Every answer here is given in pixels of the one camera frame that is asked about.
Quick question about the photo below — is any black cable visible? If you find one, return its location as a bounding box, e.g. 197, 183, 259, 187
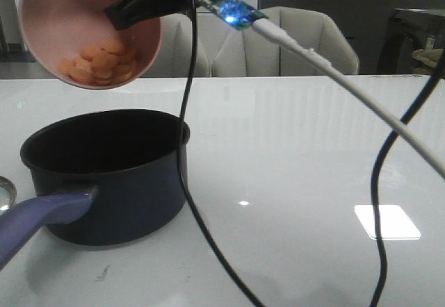
175, 0, 267, 307

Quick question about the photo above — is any left grey upholstered chair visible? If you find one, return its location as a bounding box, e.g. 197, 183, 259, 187
138, 13, 211, 79

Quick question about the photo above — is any dark blue saucepan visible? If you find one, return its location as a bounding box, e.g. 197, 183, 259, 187
1, 109, 190, 265

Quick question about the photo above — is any orange ham slices pile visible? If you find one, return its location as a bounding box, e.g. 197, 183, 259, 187
58, 39, 138, 87

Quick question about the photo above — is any grey upholstered chair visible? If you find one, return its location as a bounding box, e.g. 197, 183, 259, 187
138, 13, 211, 79
212, 6, 359, 77

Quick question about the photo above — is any white cable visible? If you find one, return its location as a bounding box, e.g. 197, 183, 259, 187
252, 17, 445, 179

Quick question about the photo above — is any pink plastic bowl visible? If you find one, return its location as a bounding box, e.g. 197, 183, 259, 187
19, 0, 161, 90

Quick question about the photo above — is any green circuit board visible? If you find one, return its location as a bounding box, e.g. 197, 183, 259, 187
194, 0, 268, 31

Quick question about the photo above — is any tan cushion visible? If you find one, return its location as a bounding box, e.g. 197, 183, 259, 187
412, 49, 444, 69

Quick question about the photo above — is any glass lid with blue knob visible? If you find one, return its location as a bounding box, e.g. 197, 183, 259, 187
0, 176, 17, 214

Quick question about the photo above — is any dark glossy appliance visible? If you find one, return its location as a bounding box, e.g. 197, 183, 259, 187
377, 8, 444, 74

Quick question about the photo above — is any right grey upholstered chair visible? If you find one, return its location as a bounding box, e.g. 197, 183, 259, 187
212, 6, 359, 77

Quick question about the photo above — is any grey counter with white top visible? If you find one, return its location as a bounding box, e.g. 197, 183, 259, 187
259, 0, 444, 74

